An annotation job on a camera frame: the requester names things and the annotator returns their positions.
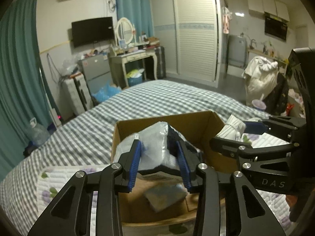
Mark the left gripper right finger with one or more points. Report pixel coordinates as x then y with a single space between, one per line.
246 213

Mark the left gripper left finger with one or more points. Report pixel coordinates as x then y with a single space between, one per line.
69 212

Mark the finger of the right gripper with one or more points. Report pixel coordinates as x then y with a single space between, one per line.
276 126
229 154

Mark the white ribbed sock roll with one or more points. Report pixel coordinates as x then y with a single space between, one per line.
233 129

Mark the blue cloud tissue pack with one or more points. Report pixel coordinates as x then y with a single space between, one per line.
163 196

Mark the floral tissue pack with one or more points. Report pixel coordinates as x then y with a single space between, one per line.
157 162

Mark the black chair with clothes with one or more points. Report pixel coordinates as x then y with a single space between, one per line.
276 101

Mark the drink cup with straw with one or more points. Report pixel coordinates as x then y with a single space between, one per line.
259 103

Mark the floral quilted white mat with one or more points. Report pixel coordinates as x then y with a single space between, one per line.
69 212

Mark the white jacket on chair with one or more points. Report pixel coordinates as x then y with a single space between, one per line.
260 78

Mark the grey washing machine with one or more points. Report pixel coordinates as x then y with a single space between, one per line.
237 51

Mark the grey checked bed sheet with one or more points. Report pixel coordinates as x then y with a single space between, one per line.
87 139

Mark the clear water jug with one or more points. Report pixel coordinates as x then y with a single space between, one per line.
37 133

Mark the black range hood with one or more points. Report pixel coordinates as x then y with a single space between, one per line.
275 28

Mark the white suitcase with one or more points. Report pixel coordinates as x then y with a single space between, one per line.
77 93

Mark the hanging pink clothes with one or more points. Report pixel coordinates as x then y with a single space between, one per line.
227 17

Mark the blue waste bin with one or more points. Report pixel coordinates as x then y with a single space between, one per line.
135 77

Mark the dark suitcase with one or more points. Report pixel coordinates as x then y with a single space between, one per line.
161 62

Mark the teal curtain left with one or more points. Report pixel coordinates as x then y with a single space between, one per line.
24 93

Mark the blue plastic bag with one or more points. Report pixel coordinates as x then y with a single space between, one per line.
105 92

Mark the white slatted wardrobe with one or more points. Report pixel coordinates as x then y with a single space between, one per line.
191 33

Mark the white dressing table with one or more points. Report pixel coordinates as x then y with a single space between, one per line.
121 64

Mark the small grey refrigerator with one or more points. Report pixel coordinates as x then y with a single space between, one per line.
96 70

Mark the oval vanity mirror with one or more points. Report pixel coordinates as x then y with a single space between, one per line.
124 31

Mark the teal curtain by wardrobe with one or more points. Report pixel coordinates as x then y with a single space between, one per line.
137 12

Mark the white kitchen wall cabinets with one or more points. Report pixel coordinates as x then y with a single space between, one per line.
272 7

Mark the black wall television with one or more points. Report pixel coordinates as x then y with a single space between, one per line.
92 31

